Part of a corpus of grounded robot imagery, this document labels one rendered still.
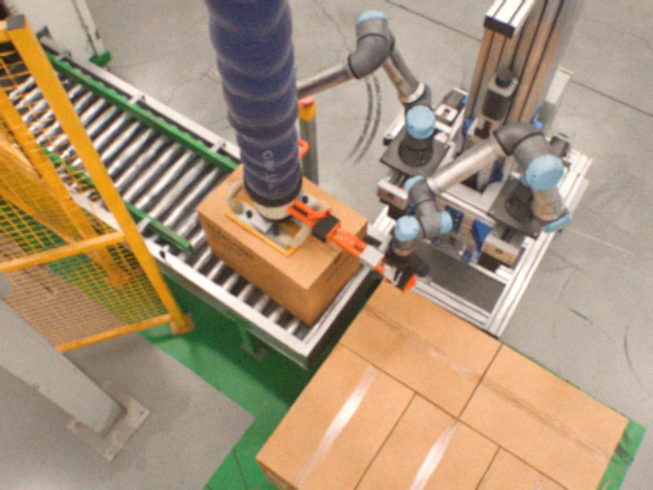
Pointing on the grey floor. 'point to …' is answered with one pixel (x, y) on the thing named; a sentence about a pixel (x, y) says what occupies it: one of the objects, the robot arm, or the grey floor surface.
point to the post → (309, 142)
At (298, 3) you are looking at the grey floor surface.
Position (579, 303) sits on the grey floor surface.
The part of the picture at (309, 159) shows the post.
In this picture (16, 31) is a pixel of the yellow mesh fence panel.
